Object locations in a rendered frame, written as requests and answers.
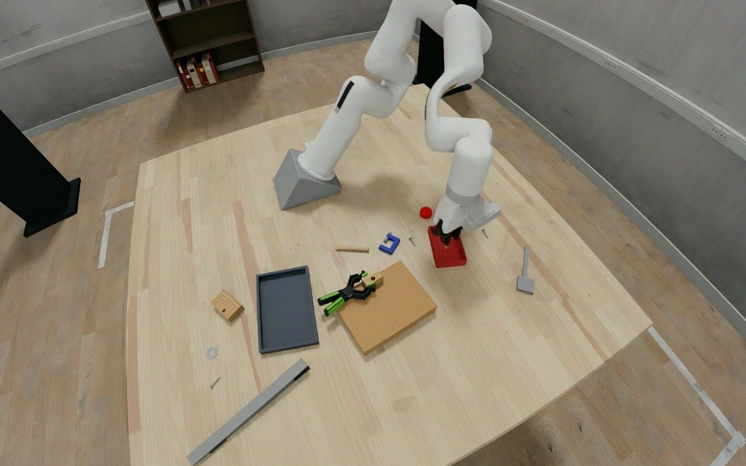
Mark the red shallow tray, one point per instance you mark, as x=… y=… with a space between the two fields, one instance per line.
x=454 y=252

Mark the beige cylindrical rod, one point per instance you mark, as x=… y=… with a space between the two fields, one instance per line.
x=341 y=247

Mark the flat wooden board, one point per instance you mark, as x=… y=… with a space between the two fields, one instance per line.
x=398 y=303

